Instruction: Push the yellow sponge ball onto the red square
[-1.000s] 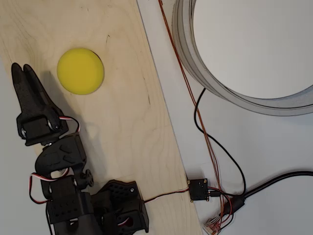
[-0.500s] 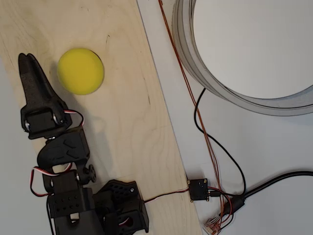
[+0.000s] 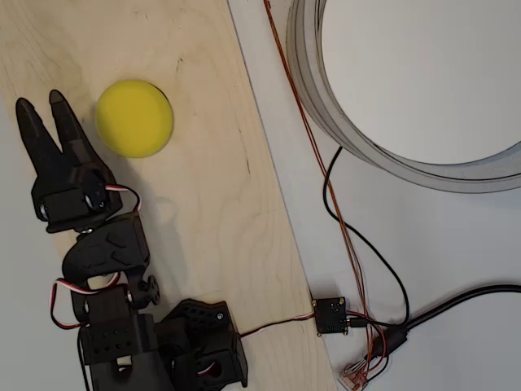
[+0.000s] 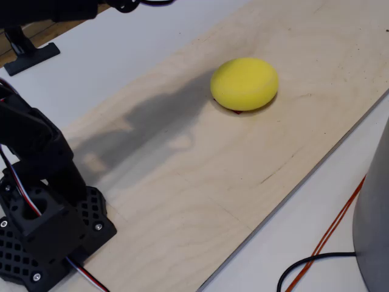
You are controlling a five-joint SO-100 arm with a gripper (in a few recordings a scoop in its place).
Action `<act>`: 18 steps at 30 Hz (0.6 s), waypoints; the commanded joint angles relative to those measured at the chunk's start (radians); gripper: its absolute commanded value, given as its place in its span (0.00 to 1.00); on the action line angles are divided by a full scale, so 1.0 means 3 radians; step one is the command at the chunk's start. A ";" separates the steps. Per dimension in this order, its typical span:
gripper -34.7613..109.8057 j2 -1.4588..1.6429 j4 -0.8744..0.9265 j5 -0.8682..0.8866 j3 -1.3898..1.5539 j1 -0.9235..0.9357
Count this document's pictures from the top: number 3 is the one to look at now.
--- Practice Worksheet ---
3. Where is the yellow round sponge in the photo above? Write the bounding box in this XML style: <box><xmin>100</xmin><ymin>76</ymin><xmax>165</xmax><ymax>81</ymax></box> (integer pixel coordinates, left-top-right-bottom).
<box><xmin>94</xmin><ymin>79</ymin><xmax>175</xmax><ymax>160</ymax></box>

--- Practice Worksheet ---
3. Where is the thin black cable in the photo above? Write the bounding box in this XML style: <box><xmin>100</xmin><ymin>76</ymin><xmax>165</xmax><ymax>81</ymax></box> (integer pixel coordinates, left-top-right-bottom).
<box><xmin>323</xmin><ymin>146</ymin><xmax>410</xmax><ymax>329</ymax></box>

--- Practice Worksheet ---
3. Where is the small black controller board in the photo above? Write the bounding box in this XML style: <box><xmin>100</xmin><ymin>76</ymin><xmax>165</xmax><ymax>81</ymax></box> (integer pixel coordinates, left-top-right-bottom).
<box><xmin>312</xmin><ymin>297</ymin><xmax>348</xmax><ymax>337</ymax></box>

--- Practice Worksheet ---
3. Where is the large grey ring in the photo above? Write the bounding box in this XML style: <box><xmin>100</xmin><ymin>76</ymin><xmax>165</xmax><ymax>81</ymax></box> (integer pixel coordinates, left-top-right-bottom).
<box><xmin>286</xmin><ymin>0</ymin><xmax>521</xmax><ymax>195</ymax></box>

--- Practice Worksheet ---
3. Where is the thick black power cable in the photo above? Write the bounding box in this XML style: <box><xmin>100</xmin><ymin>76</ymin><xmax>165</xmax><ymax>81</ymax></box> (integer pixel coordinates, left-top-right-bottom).
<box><xmin>372</xmin><ymin>283</ymin><xmax>521</xmax><ymax>359</ymax></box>

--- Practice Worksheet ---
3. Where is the thin copper wire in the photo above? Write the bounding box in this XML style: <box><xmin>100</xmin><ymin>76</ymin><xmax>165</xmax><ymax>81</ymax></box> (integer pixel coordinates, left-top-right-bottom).
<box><xmin>263</xmin><ymin>0</ymin><xmax>374</xmax><ymax>367</ymax></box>
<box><xmin>266</xmin><ymin>0</ymin><xmax>378</xmax><ymax>367</ymax></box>

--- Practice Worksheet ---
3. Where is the white plastic wire connector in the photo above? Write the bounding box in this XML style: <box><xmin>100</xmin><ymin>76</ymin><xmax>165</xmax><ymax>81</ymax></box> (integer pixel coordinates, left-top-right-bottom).
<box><xmin>337</xmin><ymin>362</ymin><xmax>371</xmax><ymax>390</ymax></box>

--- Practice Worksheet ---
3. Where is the light plywood board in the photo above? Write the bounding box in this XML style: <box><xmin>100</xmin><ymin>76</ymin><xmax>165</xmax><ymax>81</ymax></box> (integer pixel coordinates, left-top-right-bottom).
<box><xmin>0</xmin><ymin>0</ymin><xmax>339</xmax><ymax>391</ymax></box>

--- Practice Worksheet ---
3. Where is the red white black servo cable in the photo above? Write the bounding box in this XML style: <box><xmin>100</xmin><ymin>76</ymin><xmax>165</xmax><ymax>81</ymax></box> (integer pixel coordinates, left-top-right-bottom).
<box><xmin>238</xmin><ymin>311</ymin><xmax>317</xmax><ymax>338</ymax></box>
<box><xmin>103</xmin><ymin>184</ymin><xmax>143</xmax><ymax>213</ymax></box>
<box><xmin>48</xmin><ymin>273</ymin><xmax>122</xmax><ymax>328</ymax></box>

